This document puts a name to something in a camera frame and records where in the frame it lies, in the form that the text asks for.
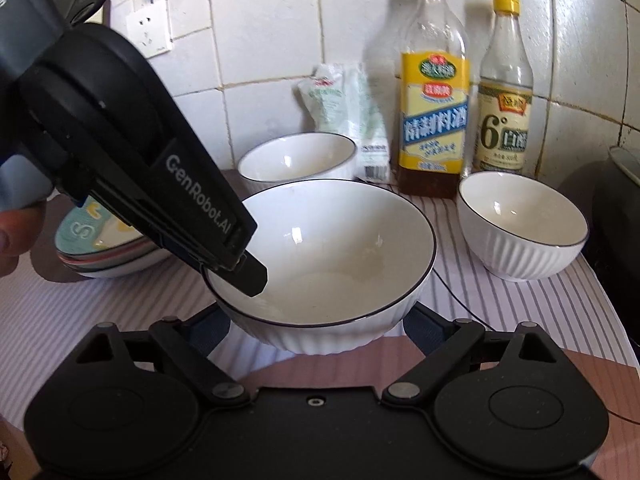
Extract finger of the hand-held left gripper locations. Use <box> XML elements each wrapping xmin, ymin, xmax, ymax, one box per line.
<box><xmin>80</xmin><ymin>190</ymin><xmax>268</xmax><ymax>297</ymax></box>

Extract person's left hand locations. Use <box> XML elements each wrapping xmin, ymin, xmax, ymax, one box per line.
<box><xmin>0</xmin><ymin>205</ymin><xmax>48</xmax><ymax>279</ymax></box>

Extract blue plate with egg print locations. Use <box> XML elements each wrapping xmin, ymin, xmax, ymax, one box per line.
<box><xmin>55</xmin><ymin>195</ymin><xmax>171</xmax><ymax>261</ymax></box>

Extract pink plate with bunny print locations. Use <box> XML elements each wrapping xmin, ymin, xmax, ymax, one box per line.
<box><xmin>57</xmin><ymin>242</ymin><xmax>173</xmax><ymax>272</ymax></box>

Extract white ribbed bowl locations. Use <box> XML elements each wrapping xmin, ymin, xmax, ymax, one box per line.
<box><xmin>205</xmin><ymin>179</ymin><xmax>437</xmax><ymax>356</ymax></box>
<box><xmin>237</xmin><ymin>132</ymin><xmax>357</xmax><ymax>186</ymax></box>
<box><xmin>457</xmin><ymin>171</ymin><xmax>589</xmax><ymax>282</ymax></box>

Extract white plastic seasoning bag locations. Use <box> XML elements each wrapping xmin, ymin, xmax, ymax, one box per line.
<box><xmin>299</xmin><ymin>62</ymin><xmax>392</xmax><ymax>183</ymax></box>

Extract white wall socket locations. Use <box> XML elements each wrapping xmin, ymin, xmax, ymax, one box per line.
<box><xmin>125</xmin><ymin>0</ymin><xmax>173</xmax><ymax>58</ymax></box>

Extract white plate with sun print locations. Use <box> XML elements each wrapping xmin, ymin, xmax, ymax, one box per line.
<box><xmin>70</xmin><ymin>255</ymin><xmax>177</xmax><ymax>280</ymax></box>

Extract cooking wine bottle yellow label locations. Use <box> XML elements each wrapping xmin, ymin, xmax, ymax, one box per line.
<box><xmin>397</xmin><ymin>0</ymin><xmax>472</xmax><ymax>198</ymax></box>

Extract black pan with glass lid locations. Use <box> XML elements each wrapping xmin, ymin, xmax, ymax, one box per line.
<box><xmin>557</xmin><ymin>145</ymin><xmax>640</xmax><ymax>306</ymax></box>

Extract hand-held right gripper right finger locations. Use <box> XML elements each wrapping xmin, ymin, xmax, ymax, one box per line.
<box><xmin>382</xmin><ymin>305</ymin><xmax>566</xmax><ymax>406</ymax></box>

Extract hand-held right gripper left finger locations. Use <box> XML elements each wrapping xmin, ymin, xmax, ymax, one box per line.
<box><xmin>75</xmin><ymin>304</ymin><xmax>251</xmax><ymax>411</ymax></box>

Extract clear vinegar bottle yellow cap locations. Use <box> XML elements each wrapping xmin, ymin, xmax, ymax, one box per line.
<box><xmin>472</xmin><ymin>0</ymin><xmax>535</xmax><ymax>176</ymax></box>

